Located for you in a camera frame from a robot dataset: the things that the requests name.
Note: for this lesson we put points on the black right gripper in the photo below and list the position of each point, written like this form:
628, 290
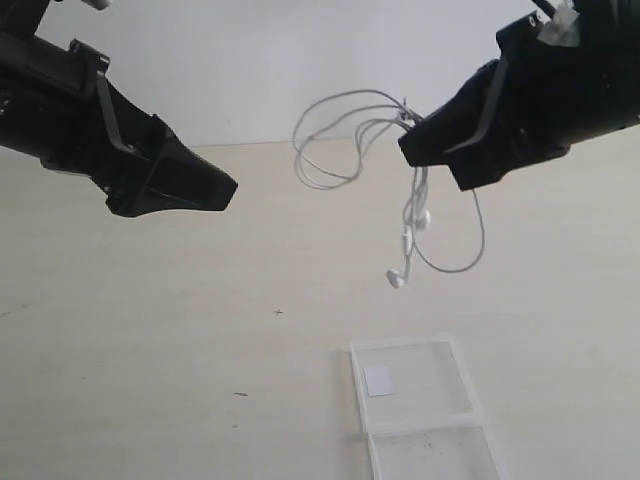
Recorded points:
537, 101

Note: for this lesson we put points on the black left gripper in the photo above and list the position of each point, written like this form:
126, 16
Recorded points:
58, 106

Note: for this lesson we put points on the white wired earphones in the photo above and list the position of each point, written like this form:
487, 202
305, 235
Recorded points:
416, 218

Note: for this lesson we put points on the clear plastic storage box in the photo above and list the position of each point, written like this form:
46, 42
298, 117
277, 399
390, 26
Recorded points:
420, 412

